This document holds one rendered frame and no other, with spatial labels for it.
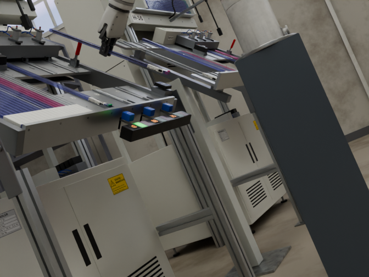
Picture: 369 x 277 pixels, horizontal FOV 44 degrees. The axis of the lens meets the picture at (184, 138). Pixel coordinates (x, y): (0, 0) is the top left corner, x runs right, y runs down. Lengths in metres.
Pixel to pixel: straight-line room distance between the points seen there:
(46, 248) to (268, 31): 0.77
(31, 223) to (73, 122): 0.29
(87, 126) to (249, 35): 0.50
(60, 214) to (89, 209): 0.12
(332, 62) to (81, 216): 3.82
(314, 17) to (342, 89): 0.80
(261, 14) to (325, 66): 3.70
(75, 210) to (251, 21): 0.80
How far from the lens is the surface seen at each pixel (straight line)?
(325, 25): 5.02
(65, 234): 1.48
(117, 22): 1.59
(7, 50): 1.71
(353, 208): 1.25
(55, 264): 1.05
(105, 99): 1.47
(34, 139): 1.12
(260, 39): 1.26
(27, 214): 1.05
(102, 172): 1.66
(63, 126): 1.17
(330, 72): 4.96
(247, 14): 1.27
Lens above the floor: 0.52
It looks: 2 degrees up
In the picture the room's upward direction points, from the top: 23 degrees counter-clockwise
